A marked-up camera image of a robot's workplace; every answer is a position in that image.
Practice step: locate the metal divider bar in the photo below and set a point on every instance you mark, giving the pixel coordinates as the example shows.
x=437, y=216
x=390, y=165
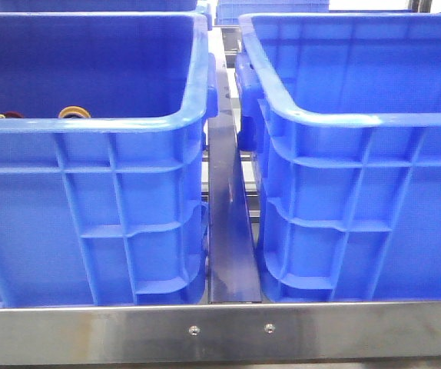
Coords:
x=233, y=272

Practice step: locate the far left blue bin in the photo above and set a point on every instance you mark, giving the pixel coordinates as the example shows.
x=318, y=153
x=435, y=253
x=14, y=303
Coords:
x=95, y=6

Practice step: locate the left blue plastic bin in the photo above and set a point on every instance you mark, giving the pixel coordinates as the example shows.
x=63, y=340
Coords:
x=104, y=210

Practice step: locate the far blue crate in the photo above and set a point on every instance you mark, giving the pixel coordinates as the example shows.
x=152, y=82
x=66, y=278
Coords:
x=228, y=12

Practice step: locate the blue plastic bin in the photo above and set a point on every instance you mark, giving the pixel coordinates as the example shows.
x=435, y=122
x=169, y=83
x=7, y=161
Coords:
x=104, y=210
x=344, y=111

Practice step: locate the right blue plastic bin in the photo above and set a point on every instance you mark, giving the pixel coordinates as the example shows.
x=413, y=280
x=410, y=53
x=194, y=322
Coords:
x=344, y=111

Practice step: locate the stainless steel front rail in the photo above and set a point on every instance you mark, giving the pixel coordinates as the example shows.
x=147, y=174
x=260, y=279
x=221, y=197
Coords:
x=209, y=333

